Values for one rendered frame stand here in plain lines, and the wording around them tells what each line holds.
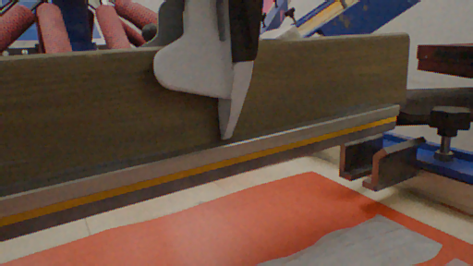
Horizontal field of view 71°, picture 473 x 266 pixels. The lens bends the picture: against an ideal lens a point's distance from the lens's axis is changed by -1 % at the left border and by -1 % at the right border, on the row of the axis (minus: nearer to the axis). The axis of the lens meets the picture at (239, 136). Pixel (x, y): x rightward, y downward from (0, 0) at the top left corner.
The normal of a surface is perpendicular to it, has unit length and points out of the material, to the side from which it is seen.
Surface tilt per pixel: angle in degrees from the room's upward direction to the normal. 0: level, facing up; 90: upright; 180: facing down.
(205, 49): 84
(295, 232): 0
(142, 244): 0
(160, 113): 89
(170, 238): 0
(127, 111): 89
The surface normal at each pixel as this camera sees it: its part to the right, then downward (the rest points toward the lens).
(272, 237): -0.04, -0.96
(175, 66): 0.52, 0.13
